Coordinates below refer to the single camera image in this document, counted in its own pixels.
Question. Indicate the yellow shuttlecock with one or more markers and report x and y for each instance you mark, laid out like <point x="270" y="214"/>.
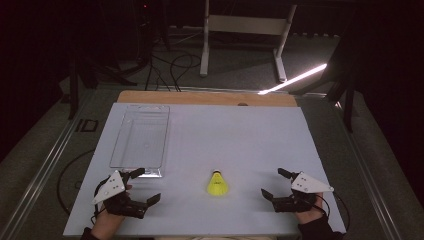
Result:
<point x="217" y="186"/>

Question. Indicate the black metal stand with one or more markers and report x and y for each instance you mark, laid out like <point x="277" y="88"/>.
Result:
<point x="75" y="83"/>
<point x="348" y="106"/>

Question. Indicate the white metal table frame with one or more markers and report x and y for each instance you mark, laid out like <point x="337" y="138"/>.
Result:
<point x="245" y="25"/>

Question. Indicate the person's right hand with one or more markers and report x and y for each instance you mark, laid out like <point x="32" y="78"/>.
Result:
<point x="311" y="216"/>

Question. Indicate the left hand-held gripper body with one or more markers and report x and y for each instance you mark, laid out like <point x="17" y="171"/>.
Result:
<point x="110" y="190"/>

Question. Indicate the clear plastic tray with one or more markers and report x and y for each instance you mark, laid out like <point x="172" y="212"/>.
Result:
<point x="141" y="140"/>

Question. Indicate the pale blue table mat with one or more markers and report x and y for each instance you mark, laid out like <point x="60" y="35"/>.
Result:
<point x="233" y="143"/>

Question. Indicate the person's left hand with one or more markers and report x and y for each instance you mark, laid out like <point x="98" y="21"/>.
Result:
<point x="106" y="223"/>

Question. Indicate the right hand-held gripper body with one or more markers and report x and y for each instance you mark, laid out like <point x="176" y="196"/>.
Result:
<point x="306" y="185"/>

